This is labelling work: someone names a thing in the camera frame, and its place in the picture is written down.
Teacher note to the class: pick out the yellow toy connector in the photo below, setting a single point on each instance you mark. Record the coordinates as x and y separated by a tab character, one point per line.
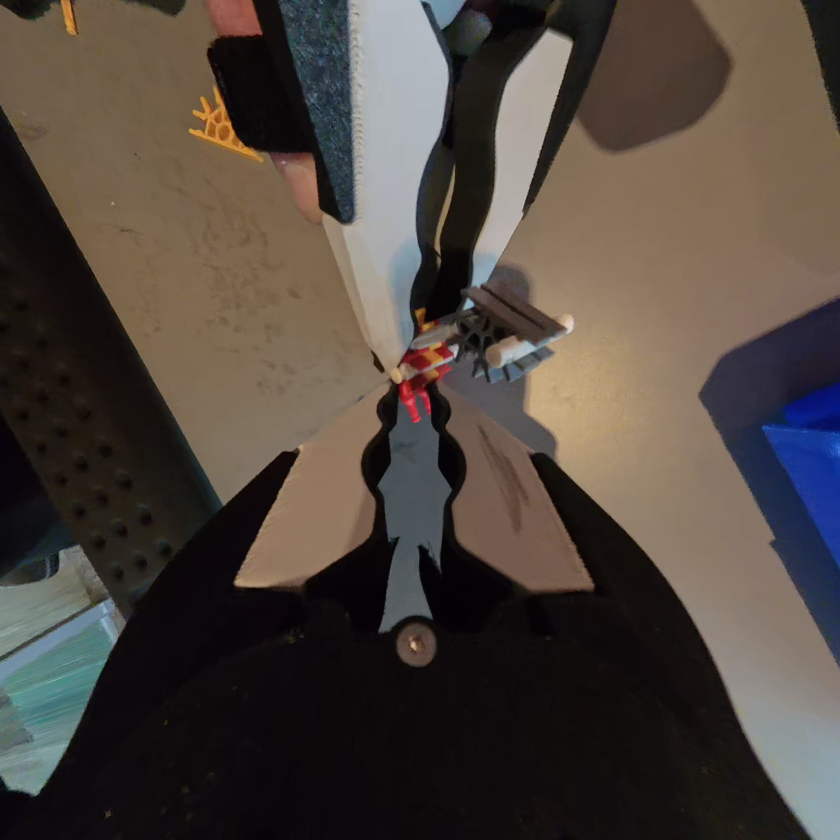
220	131

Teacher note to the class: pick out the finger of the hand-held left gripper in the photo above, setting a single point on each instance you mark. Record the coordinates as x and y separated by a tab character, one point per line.
525	118
394	131

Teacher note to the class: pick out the short yellow toy rod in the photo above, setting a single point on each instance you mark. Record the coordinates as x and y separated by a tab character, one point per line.
69	16

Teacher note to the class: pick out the blue bin with plastic bags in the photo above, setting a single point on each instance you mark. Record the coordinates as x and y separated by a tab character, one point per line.
814	472

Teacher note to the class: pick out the black perforated pad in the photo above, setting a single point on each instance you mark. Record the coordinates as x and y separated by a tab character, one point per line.
79	394

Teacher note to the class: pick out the toy rod and connector assembly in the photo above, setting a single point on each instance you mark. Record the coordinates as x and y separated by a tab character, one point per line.
512	308

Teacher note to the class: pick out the person's left hand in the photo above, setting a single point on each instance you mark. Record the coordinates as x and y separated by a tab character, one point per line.
302	184

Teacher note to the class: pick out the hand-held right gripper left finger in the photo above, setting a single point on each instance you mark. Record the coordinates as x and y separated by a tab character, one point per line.
315	518

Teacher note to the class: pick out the dark flat board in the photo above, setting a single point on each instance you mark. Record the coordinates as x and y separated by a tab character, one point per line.
823	52

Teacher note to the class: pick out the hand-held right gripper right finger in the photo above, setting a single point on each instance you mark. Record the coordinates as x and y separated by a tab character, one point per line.
518	531

